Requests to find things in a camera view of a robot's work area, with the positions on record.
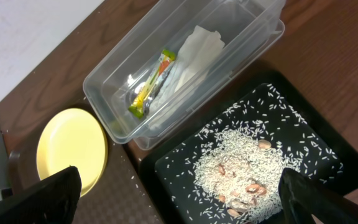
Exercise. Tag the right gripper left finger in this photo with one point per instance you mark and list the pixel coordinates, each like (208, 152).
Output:
(52, 200)

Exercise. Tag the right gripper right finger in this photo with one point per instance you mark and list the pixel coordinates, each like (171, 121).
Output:
(303, 200)

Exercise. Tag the yellow round plate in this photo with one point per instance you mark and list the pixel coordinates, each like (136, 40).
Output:
(73, 137)

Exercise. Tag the green orange snack wrapper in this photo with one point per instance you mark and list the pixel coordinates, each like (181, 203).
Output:
(157, 75)

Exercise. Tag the white napkin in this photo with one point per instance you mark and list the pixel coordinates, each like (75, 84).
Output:
(200, 49)

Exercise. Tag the black waste tray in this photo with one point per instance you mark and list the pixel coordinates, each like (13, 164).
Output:
(322, 118)

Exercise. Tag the dark brown serving tray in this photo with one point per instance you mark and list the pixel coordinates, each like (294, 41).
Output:
(118, 196)

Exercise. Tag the spilled rice pile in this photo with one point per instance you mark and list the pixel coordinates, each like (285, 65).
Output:
(229, 170)

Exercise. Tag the clear plastic bin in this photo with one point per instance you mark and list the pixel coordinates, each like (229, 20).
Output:
(247, 28)

